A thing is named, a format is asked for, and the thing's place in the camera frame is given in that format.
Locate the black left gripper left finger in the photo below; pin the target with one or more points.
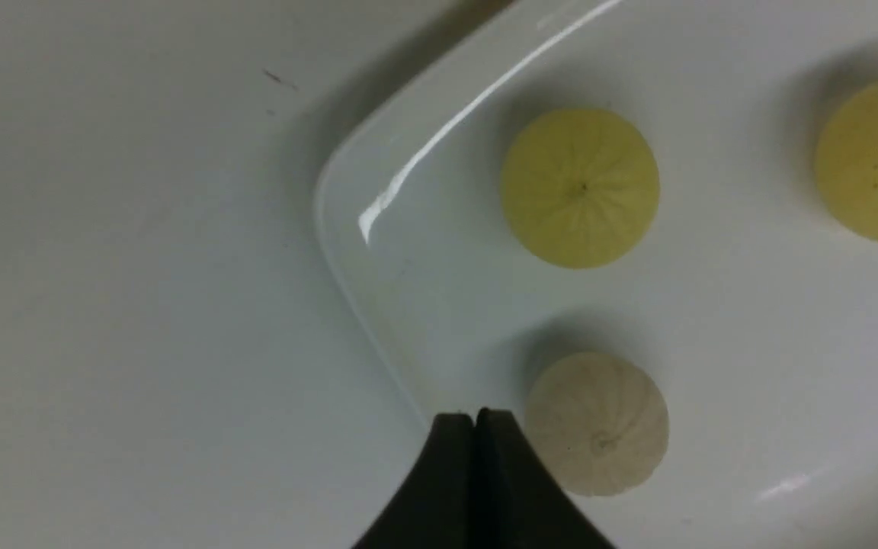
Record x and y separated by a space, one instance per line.
430 509

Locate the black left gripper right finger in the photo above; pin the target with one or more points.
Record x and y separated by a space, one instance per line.
517 503

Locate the white steamed bun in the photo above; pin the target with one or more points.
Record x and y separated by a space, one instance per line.
598 423

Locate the white square plate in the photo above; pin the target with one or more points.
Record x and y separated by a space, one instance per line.
754 311

